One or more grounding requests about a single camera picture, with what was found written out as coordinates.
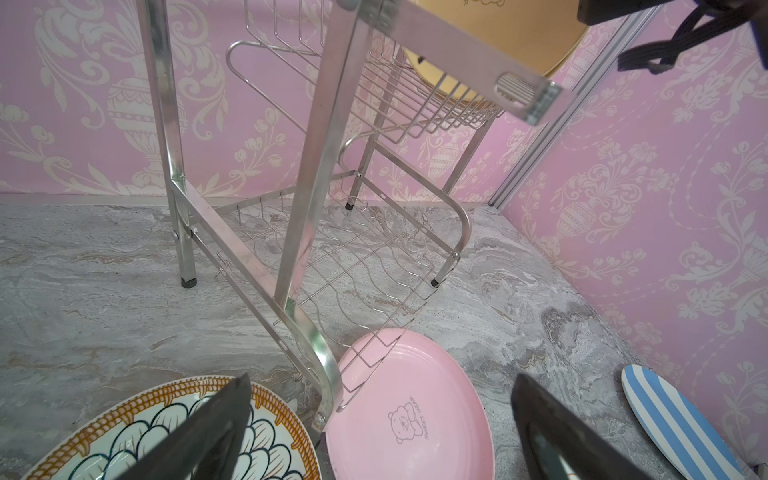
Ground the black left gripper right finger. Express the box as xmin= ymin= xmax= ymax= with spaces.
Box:
xmin=510 ymin=373 xmax=649 ymax=480

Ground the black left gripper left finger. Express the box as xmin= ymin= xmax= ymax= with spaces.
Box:
xmin=121 ymin=374 xmax=251 ymax=480

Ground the pink bear plate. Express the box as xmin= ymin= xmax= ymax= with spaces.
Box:
xmin=325 ymin=328 xmax=496 ymax=479

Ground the yellow bear plate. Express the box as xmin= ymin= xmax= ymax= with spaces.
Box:
xmin=418 ymin=0 xmax=587 ymax=76

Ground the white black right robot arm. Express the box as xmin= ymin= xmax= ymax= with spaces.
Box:
xmin=577 ymin=0 xmax=767 ymax=75

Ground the stainless steel dish rack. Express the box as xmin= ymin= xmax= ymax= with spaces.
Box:
xmin=137 ymin=1 xmax=574 ymax=436

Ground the brown rim petal pattern plate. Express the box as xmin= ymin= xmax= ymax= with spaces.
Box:
xmin=24 ymin=375 xmax=322 ymax=479

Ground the right blue striped plate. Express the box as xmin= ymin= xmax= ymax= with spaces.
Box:
xmin=621 ymin=364 xmax=744 ymax=480

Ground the right aluminium corner post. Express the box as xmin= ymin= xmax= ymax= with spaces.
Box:
xmin=488 ymin=6 xmax=659 ymax=210

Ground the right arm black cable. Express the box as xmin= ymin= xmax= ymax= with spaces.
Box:
xmin=616 ymin=5 xmax=751 ymax=76

